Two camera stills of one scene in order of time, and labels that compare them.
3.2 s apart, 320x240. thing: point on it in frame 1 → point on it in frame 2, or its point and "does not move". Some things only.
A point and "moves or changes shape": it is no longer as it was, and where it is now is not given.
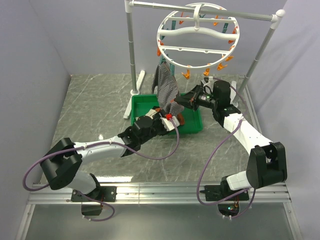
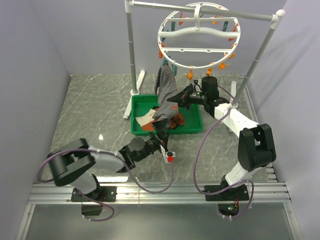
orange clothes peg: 181,22 does not move
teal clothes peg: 162,59 moves or changes shape
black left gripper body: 158,128 → 153,144
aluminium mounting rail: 158,193 does not move
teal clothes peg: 173,24 does not move
